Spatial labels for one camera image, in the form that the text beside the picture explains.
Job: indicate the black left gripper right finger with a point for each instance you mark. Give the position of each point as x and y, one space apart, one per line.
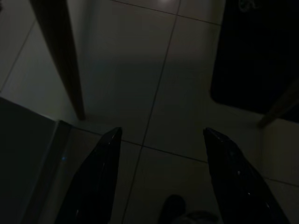
238 186

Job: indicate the black robot foot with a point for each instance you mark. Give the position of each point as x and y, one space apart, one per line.
175 208

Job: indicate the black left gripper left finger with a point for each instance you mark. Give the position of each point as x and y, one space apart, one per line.
95 182

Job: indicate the black floor mat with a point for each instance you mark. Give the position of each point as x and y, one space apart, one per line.
254 58

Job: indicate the dark wooden table leg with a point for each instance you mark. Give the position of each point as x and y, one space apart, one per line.
60 58

